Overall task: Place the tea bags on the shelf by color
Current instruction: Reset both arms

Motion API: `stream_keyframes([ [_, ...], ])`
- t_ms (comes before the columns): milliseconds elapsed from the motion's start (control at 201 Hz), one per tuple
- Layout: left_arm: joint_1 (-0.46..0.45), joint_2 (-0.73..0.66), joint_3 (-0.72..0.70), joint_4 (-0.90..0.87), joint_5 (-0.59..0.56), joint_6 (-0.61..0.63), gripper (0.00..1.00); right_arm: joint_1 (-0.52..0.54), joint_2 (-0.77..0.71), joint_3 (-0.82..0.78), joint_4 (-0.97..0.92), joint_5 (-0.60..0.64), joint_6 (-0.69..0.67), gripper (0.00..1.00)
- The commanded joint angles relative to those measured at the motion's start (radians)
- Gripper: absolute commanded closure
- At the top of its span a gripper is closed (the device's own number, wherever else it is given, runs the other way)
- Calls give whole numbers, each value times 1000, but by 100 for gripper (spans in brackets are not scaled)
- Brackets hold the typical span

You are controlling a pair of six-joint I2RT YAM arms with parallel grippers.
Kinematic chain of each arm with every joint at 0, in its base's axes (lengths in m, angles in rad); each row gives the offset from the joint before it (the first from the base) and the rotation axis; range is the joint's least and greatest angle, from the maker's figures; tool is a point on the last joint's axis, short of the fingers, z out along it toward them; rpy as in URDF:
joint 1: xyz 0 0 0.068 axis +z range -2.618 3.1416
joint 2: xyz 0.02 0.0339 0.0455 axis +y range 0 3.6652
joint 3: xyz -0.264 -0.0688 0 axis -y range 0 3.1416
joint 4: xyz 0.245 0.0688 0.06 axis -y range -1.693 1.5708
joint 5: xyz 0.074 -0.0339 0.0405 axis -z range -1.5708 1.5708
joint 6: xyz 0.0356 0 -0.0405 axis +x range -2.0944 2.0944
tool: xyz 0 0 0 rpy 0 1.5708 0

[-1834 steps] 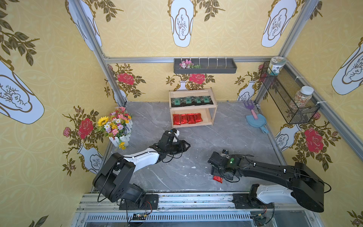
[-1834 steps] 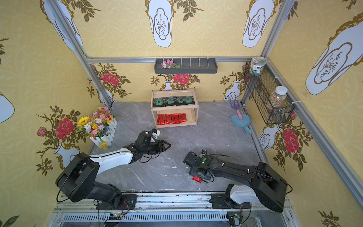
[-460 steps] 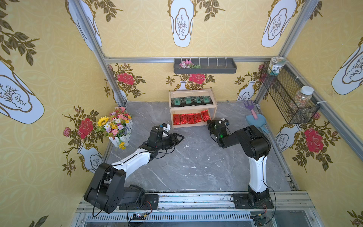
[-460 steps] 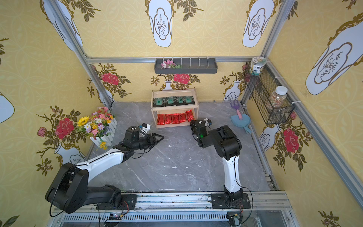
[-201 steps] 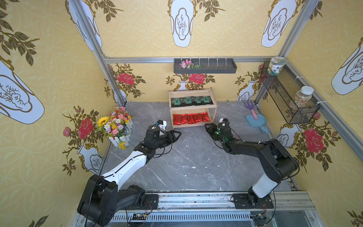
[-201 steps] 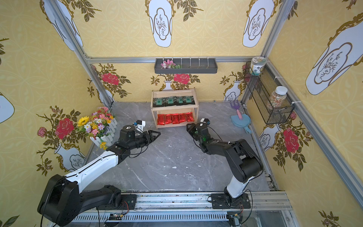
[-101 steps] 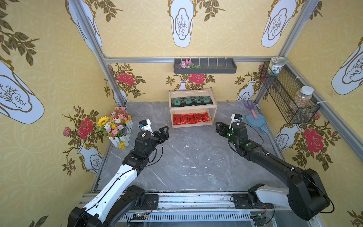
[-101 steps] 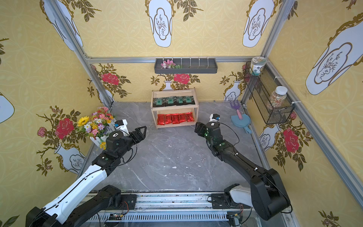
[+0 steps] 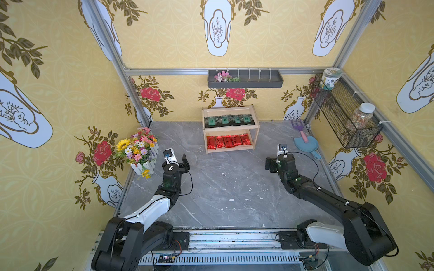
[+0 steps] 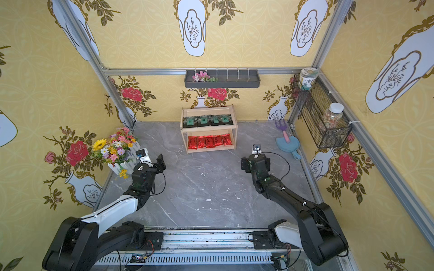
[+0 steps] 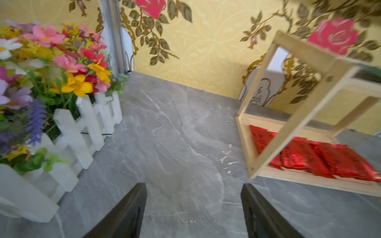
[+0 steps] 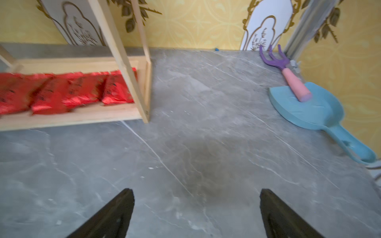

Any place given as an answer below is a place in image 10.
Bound patterned lidded jar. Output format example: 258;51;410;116
298;67;319;90

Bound small circuit board left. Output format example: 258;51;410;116
130;254;148;264

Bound wooden two-tier shelf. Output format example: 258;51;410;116
180;105;238;154

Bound glass jar of sprinkles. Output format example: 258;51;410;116
319;102;344;132

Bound grey wall tray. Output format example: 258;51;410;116
184;68;261;89

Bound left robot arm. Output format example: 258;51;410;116
42;155;166;271

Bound pink flowers in tray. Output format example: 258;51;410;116
192;71;217;82

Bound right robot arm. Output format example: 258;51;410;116
241;153;349;266

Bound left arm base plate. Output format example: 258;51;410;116
135;231;164;251

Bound small connector right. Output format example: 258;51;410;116
271;255;289;271

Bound black wire wall basket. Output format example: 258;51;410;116
292;74;352;149

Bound flower bouquet in white planter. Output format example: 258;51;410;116
91;127;140;179

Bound red tea bag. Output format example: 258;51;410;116
205;135;215;149
188;136;197;150
213;135;224;147
196;136;206;149
222;134;233;146

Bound purple pink toy rake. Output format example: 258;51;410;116
275;119;290;143

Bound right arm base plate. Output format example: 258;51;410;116
248;230;299;250

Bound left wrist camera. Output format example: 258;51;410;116
136;148;153;167

